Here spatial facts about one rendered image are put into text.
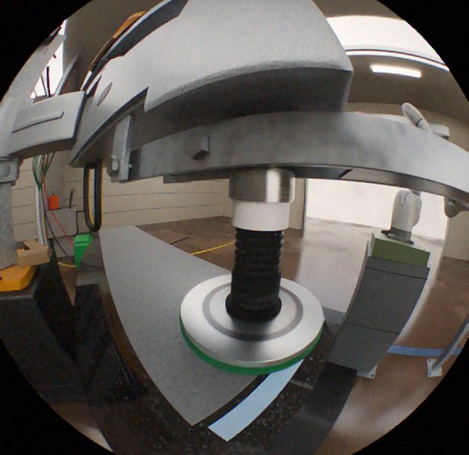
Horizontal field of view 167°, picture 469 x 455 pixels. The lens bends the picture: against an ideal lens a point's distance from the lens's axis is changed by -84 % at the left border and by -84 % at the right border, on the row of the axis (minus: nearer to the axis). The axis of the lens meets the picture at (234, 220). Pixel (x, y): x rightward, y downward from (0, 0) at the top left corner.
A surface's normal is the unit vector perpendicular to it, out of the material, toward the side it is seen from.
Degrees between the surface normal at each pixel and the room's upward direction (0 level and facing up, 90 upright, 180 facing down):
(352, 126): 90
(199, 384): 0
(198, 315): 0
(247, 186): 90
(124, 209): 90
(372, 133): 90
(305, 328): 0
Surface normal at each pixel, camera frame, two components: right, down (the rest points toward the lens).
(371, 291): -0.70, 0.10
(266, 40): -0.44, 0.14
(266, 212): 0.04, 0.17
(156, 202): 0.72, 0.14
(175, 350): 0.03, -0.99
